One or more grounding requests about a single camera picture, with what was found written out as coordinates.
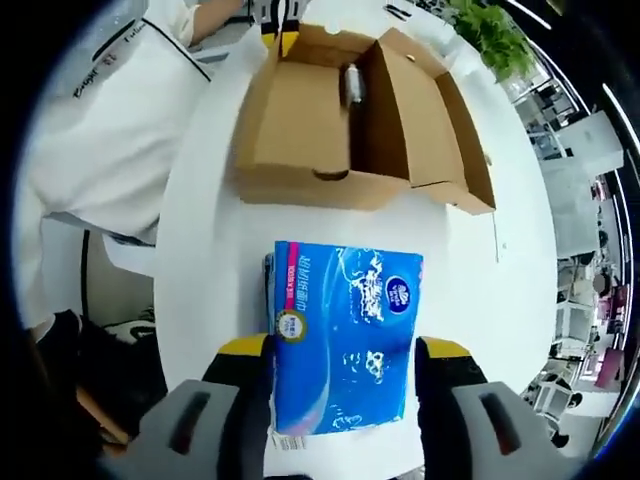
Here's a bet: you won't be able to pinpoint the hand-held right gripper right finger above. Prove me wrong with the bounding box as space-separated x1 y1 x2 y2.
414 335 576 480

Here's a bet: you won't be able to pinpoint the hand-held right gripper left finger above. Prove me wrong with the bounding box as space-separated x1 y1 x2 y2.
122 333 276 480

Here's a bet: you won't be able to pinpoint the silver white pump bottle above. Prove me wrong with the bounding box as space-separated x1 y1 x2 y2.
341 63 364 107

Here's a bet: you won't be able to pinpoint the brown cardboard shoe box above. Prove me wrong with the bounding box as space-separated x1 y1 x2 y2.
232 22 498 216

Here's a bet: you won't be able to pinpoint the blue soft tissue pack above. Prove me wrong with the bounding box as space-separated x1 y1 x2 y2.
262 240 425 435

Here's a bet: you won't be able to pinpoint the row of white office chairs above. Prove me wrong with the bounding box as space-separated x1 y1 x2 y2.
519 249 626 436

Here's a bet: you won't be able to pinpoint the person's dark trousers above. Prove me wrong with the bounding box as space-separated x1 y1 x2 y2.
29 309 169 451

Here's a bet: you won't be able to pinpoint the person's black white sneaker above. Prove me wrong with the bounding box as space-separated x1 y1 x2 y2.
102 305 157 342

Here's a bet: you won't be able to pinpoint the person in white shirt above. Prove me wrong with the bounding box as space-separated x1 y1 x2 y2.
27 0 251 241

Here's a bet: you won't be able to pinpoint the green potted plant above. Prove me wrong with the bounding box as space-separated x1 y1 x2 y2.
447 0 539 84

